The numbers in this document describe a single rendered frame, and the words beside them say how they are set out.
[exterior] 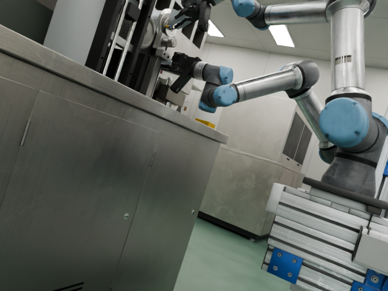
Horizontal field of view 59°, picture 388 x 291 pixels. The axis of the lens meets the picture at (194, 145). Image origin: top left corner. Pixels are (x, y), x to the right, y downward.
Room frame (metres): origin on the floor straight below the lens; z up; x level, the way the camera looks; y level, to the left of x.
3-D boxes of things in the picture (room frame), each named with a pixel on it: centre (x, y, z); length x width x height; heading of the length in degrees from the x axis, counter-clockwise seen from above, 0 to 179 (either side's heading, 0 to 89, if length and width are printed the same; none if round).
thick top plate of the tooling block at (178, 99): (1.69, 0.32, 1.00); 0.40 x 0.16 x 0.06; 63
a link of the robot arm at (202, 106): (1.37, -0.01, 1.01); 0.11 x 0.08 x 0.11; 18
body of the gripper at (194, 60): (1.46, 0.14, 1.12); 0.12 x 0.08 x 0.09; 63
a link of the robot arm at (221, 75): (1.39, -0.01, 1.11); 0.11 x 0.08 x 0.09; 63
